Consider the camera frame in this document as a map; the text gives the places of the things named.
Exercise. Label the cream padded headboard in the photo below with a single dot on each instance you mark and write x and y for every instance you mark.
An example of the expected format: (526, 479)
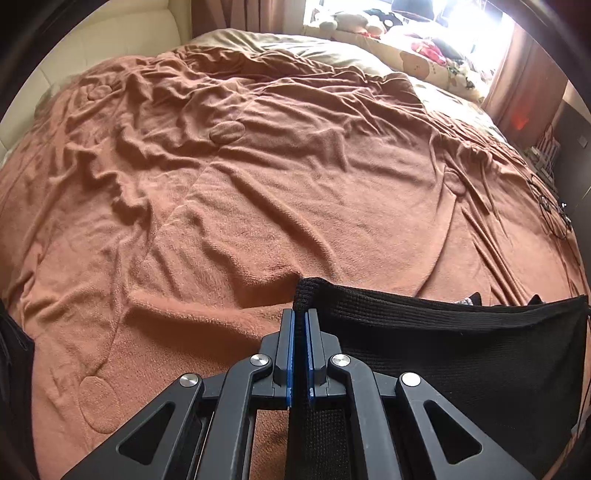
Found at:
(115, 32)

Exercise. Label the black shirt with floral trim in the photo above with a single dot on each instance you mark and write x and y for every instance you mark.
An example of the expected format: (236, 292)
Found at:
(438, 341)

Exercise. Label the brown blanket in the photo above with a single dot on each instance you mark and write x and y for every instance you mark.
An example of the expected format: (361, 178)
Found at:
(277, 184)

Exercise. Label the dark cloth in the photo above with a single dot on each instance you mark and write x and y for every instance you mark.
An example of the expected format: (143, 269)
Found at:
(14, 360)

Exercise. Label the dark wardrobe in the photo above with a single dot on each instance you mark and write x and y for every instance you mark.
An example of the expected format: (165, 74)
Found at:
(577, 138)

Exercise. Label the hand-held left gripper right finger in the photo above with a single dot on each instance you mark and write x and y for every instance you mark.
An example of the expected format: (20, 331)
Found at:
(308, 364)

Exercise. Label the cream pillow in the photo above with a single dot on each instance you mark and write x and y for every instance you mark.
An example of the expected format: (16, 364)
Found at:
(286, 50)

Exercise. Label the bear-print pillow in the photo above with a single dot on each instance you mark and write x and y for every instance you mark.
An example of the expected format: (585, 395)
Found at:
(443, 69)

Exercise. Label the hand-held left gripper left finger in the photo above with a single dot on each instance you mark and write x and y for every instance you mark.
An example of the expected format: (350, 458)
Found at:
(291, 360)

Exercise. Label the pink curtain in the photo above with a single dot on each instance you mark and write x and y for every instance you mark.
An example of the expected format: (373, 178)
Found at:
(517, 74)
(258, 14)

